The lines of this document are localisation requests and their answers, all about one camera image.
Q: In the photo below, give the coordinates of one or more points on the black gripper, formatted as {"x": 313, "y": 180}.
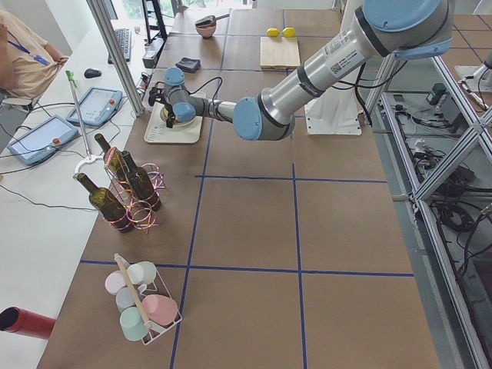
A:
{"x": 168, "y": 110}

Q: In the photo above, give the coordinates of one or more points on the white round plate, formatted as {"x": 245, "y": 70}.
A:
{"x": 177, "y": 123}

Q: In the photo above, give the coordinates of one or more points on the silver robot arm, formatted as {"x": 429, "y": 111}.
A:
{"x": 406, "y": 29}

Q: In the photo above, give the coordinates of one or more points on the cream bear serving tray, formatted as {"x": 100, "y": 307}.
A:
{"x": 157, "y": 133}

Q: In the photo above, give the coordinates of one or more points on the grey folded cloth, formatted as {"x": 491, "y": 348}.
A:
{"x": 189, "y": 65}

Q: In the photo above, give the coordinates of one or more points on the black power strip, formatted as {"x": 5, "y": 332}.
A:
{"x": 153, "y": 52}

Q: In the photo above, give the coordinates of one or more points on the back green wine bottle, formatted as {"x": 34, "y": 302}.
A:
{"x": 112, "y": 158}

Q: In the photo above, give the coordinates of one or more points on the green wine bottle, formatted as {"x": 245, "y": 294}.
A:
{"x": 140, "y": 182}
{"x": 112, "y": 158}
{"x": 110, "y": 208}

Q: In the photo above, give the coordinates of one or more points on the middle green wine bottle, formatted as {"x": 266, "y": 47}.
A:
{"x": 140, "y": 182}

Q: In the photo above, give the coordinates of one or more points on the black computer mouse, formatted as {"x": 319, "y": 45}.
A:
{"x": 92, "y": 73}

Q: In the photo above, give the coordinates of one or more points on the pink bowl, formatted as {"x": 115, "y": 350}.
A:
{"x": 205, "y": 29}

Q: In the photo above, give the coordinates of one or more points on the long metal grabber stick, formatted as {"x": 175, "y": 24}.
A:
{"x": 89, "y": 158}

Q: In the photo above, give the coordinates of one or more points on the black keyboard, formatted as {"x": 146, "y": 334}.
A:
{"x": 123, "y": 38}

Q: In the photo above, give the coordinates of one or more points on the metal scoop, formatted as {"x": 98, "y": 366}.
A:
{"x": 209, "y": 19}

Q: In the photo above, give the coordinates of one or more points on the front green wine bottle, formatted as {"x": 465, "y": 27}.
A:
{"x": 110, "y": 208}

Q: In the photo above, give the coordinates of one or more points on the wooden cutting board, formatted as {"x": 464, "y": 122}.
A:
{"x": 279, "y": 52}

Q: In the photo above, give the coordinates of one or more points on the near blue teach pendant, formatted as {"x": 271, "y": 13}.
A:
{"x": 42, "y": 141}

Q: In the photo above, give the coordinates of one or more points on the left yellow lemon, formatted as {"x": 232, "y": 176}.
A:
{"x": 273, "y": 32}

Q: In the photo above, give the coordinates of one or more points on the yellow lemon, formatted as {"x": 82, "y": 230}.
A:
{"x": 289, "y": 32}
{"x": 273, "y": 32}

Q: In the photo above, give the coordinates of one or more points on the right yellow lemon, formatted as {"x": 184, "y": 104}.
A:
{"x": 289, "y": 32}

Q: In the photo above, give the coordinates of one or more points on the person in beige shirt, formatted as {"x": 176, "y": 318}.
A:
{"x": 29, "y": 63}

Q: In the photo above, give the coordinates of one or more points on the white cup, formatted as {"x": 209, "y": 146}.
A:
{"x": 143, "y": 272}

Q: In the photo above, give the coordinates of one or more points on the light pink cup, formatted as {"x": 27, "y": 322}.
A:
{"x": 114, "y": 282}

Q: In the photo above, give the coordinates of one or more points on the grey cup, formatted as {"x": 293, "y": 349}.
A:
{"x": 124, "y": 300}

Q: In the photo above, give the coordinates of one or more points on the salmon pink cup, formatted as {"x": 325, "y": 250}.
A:
{"x": 160, "y": 309}

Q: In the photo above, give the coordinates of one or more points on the mint green cup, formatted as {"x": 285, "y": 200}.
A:
{"x": 132, "y": 325}

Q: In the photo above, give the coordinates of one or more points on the red cylinder tube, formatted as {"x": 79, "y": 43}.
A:
{"x": 20, "y": 321}

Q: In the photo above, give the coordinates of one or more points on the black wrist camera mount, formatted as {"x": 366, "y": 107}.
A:
{"x": 157, "y": 94}

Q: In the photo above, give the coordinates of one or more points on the copper wire bottle rack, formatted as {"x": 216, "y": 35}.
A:
{"x": 139, "y": 212}

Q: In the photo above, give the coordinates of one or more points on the aluminium frame post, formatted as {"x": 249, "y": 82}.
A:
{"x": 103, "y": 21}

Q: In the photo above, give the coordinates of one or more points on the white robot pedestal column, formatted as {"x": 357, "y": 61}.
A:
{"x": 337, "y": 111}

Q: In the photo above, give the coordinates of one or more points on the white wire cup rack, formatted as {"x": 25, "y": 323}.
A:
{"x": 157, "y": 287}

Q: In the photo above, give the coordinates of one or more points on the wooden rack handle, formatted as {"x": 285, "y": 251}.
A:
{"x": 121, "y": 265}

